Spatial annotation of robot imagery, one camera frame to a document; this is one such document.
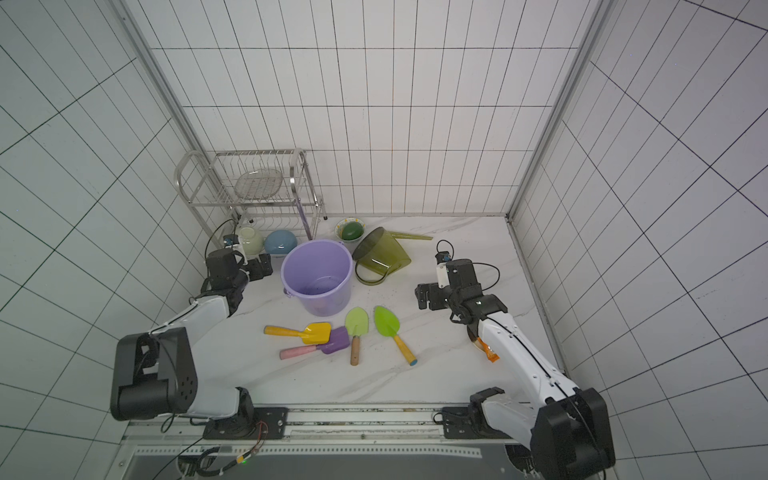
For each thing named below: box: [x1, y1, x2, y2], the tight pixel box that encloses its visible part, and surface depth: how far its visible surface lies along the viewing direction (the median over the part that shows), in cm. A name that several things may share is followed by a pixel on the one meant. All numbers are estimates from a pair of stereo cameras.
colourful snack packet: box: [474, 337, 500, 363], surface depth 84 cm
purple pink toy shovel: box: [280, 326, 351, 359], surface depth 87 cm
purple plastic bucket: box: [281, 240, 354, 317], surface depth 89 cm
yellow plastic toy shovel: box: [264, 322, 332, 345], surface depth 89 cm
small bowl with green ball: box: [334, 217, 366, 243], surface depth 112 cm
